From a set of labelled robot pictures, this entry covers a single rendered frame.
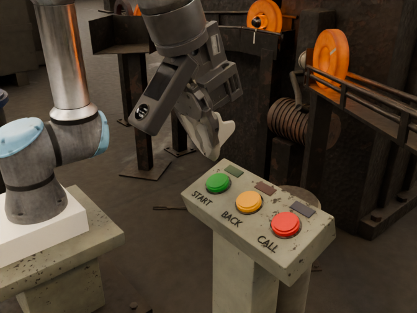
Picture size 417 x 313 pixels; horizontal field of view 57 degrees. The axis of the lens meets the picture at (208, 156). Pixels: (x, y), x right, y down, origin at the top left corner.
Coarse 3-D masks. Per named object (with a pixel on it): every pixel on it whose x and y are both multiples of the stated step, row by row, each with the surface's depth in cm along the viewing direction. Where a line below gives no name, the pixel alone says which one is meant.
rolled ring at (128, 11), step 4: (116, 0) 220; (120, 0) 216; (124, 0) 215; (116, 4) 222; (120, 4) 221; (124, 4) 214; (128, 4) 215; (116, 8) 223; (120, 8) 224; (124, 8) 216; (128, 8) 214; (116, 12) 225; (120, 12) 226; (128, 12) 214; (132, 12) 215
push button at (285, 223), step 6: (276, 216) 57; (282, 216) 56; (288, 216) 56; (294, 216) 56; (276, 222) 56; (282, 222) 55; (288, 222) 55; (294, 222) 55; (276, 228) 55; (282, 228) 55; (288, 228) 54; (294, 228) 54; (282, 234) 54; (288, 234) 54
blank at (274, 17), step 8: (264, 0) 139; (256, 8) 143; (264, 8) 140; (272, 8) 137; (248, 16) 147; (272, 16) 138; (280, 16) 138; (248, 24) 148; (272, 24) 139; (280, 24) 139
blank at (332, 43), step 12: (324, 36) 102; (336, 36) 97; (324, 48) 104; (336, 48) 96; (348, 48) 96; (324, 60) 106; (336, 60) 96; (348, 60) 96; (336, 72) 97; (336, 84) 101
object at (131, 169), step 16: (112, 16) 175; (128, 16) 173; (96, 32) 164; (112, 32) 176; (128, 32) 176; (144, 32) 174; (96, 48) 165; (112, 48) 171; (128, 48) 168; (144, 48) 164; (128, 64) 169; (144, 64) 171; (144, 80) 173; (144, 144) 185; (144, 160) 189; (160, 160) 202; (128, 176) 188; (144, 176) 187; (160, 176) 188
